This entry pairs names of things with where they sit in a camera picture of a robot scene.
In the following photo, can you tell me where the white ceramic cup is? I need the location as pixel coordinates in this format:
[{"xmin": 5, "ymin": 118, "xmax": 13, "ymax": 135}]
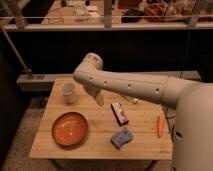
[{"xmin": 61, "ymin": 83, "xmax": 76, "ymax": 104}]

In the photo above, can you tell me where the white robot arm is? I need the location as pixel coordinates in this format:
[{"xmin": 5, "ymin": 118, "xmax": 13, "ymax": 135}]
[{"xmin": 73, "ymin": 53, "xmax": 213, "ymax": 171}]

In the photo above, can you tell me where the small red snack box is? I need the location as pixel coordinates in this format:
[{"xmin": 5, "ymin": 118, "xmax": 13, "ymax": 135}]
[{"xmin": 111, "ymin": 102, "xmax": 129, "ymax": 126}]

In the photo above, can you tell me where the white plastic bottle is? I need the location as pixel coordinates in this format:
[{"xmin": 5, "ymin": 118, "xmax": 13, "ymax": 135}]
[{"xmin": 121, "ymin": 95, "xmax": 138, "ymax": 104}]

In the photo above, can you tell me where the orange bowl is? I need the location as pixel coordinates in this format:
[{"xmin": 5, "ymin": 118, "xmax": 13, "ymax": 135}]
[{"xmin": 52, "ymin": 112, "xmax": 88, "ymax": 146}]

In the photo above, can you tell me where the blue sponge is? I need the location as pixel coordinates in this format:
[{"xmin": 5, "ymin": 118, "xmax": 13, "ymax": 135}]
[{"xmin": 111, "ymin": 128, "xmax": 133, "ymax": 149}]

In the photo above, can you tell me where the orange carrot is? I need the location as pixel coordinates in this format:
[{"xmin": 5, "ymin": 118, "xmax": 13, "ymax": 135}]
[{"xmin": 157, "ymin": 115, "xmax": 165, "ymax": 138}]

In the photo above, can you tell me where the metal railing beam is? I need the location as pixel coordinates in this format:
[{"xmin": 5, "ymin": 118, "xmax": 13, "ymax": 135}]
[{"xmin": 0, "ymin": 17, "xmax": 213, "ymax": 32}]

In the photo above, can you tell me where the grey concrete ledge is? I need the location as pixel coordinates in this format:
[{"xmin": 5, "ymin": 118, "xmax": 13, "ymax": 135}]
[{"xmin": 16, "ymin": 70, "xmax": 201, "ymax": 92}]

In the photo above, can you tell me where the diagonal metal pole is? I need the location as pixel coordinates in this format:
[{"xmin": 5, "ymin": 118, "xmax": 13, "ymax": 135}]
[{"xmin": 0, "ymin": 26, "xmax": 33, "ymax": 77}]

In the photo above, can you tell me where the black floor cable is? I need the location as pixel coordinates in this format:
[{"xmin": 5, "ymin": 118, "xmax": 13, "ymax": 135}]
[{"xmin": 165, "ymin": 106, "xmax": 177, "ymax": 134}]

